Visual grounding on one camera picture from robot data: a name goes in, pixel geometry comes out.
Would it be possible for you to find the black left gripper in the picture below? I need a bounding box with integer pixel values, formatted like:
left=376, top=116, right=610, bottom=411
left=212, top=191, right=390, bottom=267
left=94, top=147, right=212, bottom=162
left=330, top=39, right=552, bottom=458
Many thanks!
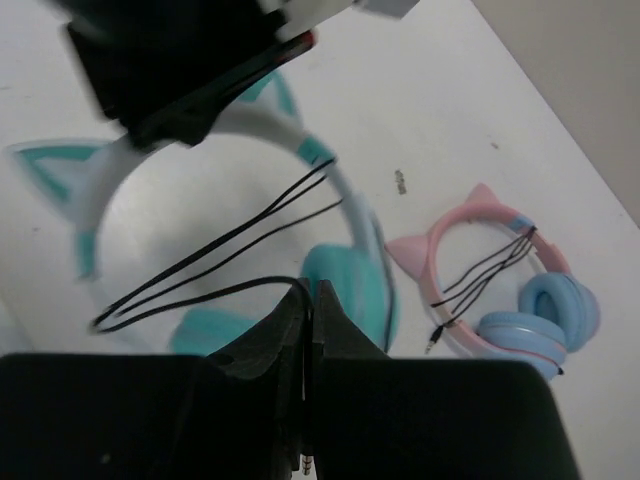
left=59, top=0, right=315, bottom=150

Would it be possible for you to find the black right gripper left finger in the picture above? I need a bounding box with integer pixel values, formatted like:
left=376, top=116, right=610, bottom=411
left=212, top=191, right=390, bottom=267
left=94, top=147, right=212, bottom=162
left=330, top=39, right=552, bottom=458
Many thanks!
left=207, top=277, right=308, bottom=380

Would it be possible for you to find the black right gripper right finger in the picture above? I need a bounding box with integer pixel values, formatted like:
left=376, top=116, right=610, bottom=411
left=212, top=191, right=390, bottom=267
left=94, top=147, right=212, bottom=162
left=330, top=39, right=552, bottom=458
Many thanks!
left=312, top=280, right=388, bottom=360

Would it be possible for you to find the black teal headphone audio cable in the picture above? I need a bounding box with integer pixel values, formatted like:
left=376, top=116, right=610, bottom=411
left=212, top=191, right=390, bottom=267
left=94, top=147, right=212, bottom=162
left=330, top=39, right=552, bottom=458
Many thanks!
left=89, top=157, right=346, bottom=476

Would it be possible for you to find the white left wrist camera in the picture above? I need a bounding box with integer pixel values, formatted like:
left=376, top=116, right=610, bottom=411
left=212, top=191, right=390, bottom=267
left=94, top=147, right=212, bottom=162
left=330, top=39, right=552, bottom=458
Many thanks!
left=258, top=0, right=419, bottom=30

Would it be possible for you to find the black pink headphone audio cable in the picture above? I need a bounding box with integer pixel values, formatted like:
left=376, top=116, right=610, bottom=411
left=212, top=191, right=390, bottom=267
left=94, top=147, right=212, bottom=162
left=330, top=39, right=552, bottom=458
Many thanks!
left=424, top=227, right=539, bottom=355

